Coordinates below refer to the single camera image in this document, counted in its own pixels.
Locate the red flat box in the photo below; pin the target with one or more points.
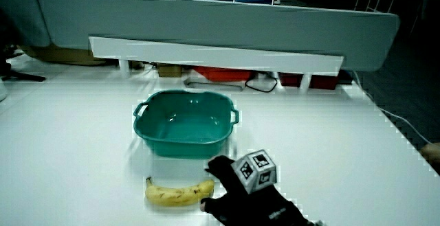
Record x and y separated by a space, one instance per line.
223 73

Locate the long grey partition panel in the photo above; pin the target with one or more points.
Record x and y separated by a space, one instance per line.
220 23

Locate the small yellowish box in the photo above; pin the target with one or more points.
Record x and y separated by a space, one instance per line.
170 70

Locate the green plastic basin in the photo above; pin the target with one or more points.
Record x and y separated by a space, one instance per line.
185 130

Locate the person's right hand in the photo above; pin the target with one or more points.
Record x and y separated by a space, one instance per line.
251 205

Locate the dark red box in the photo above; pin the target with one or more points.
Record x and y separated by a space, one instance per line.
324 81

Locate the brown cardboard box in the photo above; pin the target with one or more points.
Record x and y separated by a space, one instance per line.
65 55

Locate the grey flat device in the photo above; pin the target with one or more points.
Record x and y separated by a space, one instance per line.
213 84

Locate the white desk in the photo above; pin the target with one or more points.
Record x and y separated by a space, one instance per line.
68 157

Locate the black stand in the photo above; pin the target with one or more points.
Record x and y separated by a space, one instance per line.
13 73

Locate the short grey partition panel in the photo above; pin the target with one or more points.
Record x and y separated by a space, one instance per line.
20 16

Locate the white desk shelf riser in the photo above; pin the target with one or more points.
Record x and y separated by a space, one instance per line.
213 56

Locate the yellow banana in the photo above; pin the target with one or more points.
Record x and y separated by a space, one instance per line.
178 195

